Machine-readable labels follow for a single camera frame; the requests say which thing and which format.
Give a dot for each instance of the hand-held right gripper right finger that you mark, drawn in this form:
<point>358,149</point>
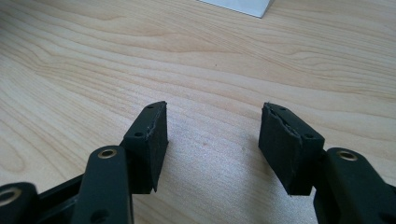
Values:
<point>286,149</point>

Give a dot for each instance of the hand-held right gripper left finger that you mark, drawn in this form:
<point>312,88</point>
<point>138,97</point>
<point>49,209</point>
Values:
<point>146,149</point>

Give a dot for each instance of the grey expandable book rack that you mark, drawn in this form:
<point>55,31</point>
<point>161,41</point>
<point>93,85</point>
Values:
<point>239,5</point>

